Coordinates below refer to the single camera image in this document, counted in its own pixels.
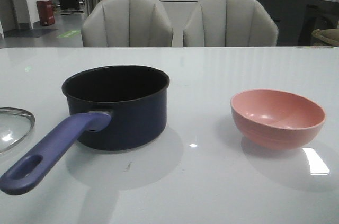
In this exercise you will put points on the pink bowl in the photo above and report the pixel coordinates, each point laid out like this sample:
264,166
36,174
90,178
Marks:
275,119

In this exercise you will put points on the glass lid blue knob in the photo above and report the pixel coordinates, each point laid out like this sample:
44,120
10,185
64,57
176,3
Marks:
16,124

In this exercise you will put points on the dark blue saucepan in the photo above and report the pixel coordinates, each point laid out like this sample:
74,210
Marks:
110,108

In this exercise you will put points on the left beige chair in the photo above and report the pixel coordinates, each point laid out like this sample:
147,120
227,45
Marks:
127,23

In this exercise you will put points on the beige chair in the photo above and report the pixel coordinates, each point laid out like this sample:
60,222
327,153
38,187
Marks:
127,23
229,23

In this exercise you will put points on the right beige chair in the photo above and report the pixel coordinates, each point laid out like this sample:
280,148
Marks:
229,23

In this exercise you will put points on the red trash bin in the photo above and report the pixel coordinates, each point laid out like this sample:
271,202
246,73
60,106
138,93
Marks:
45,11

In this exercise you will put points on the grey counter cabinet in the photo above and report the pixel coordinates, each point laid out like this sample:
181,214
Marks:
297,19

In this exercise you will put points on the olive cushion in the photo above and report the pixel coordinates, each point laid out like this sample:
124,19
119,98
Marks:
328,37

